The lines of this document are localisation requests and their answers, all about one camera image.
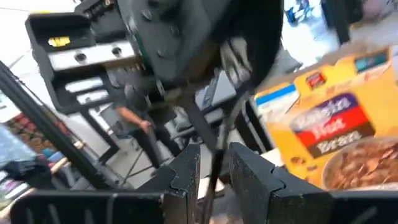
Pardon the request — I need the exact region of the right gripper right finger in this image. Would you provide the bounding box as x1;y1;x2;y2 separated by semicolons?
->
228;142;398;224

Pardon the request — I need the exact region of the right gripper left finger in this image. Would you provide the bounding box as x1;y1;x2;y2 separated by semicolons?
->
9;143;201;224

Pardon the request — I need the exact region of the black spoon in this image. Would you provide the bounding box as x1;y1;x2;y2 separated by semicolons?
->
200;90;249;224

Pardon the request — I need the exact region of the yellow raisin bran cereal box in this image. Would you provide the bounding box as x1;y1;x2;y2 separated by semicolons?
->
254;43;398;191

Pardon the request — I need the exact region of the person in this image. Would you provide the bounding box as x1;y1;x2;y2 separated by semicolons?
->
113;83;184;170

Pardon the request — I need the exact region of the black bag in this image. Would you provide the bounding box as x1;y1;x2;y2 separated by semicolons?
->
2;157;53;190

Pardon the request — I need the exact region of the black metal rig frame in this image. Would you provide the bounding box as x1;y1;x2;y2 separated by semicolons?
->
0;60;108;190

